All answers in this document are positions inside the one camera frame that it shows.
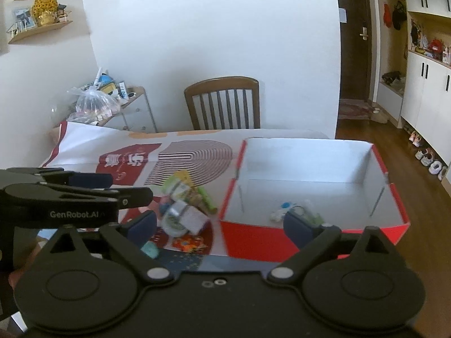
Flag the wooden wall shelf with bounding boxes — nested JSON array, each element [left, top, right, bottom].
[[6, 19, 73, 45]]

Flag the wooden chair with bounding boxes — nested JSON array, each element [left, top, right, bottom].
[[184, 76, 261, 131]]

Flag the green correction tape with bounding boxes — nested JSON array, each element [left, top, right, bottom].
[[296, 199, 325, 226]]

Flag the golden ornament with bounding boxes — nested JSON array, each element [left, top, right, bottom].
[[31, 0, 59, 26]]

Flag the blue and yellow toy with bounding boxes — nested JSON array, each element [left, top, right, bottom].
[[95, 72, 120, 97]]

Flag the grey and pink shoes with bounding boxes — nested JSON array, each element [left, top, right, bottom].
[[415, 148, 437, 166]]

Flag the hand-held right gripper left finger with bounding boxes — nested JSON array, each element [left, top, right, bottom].
[[49, 210, 173, 284]]

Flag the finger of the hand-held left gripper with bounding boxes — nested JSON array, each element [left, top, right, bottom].
[[0, 182, 154, 209], [5, 167, 113, 186]]

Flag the teal eraser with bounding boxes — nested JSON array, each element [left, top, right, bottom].
[[141, 241, 161, 257]]

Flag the clear plastic bag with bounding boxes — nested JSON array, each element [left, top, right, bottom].
[[67, 86, 122, 124]]

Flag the small photo frame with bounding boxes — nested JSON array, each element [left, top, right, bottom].
[[13, 7, 36, 30]]

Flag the black hanging bag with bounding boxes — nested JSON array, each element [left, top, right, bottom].
[[392, 1, 407, 30]]

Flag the small drawer cabinet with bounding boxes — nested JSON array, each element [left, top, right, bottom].
[[53, 86, 158, 134]]

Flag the dark item on bench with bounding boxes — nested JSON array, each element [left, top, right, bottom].
[[381, 71, 402, 86]]

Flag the dark wooden door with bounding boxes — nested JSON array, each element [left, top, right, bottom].
[[334, 0, 373, 101]]

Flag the red toy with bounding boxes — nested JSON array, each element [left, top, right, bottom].
[[428, 38, 445, 59]]

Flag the red and white cardboard box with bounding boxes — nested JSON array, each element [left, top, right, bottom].
[[218, 138, 411, 263]]

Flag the green and white packet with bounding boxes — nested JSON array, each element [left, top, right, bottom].
[[163, 174, 187, 201]]

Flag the pair of slippers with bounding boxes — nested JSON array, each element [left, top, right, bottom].
[[370, 107, 388, 124]]

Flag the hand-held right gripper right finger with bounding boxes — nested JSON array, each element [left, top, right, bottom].
[[266, 211, 392, 284]]

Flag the patterned door rug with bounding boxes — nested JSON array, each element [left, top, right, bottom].
[[338, 99, 376, 120]]

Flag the clear jar with green lid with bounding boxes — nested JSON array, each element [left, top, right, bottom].
[[160, 200, 212, 236]]

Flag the white hallway cabinet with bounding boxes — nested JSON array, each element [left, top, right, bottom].
[[373, 0, 451, 184]]

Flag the yellow box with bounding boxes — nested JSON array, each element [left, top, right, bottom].
[[178, 171, 198, 201]]

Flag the white shoes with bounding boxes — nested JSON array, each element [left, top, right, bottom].
[[428, 161, 449, 182]]

